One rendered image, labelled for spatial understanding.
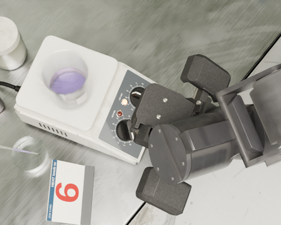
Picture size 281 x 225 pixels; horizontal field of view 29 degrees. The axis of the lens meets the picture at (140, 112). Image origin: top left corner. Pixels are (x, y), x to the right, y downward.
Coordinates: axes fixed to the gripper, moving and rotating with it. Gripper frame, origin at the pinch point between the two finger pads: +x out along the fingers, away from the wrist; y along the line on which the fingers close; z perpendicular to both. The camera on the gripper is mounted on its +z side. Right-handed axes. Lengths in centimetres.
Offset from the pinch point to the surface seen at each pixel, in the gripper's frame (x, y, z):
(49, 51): 18.6, -8.1, 11.7
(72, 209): 18.2, 11.6, -1.5
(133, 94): 12.8, -7.0, -1.0
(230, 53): 11.5, -21.8, -14.1
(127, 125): 11.9, -2.2, -1.6
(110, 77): 13.0, -7.5, 3.6
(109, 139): 13.7, 0.5, -0.6
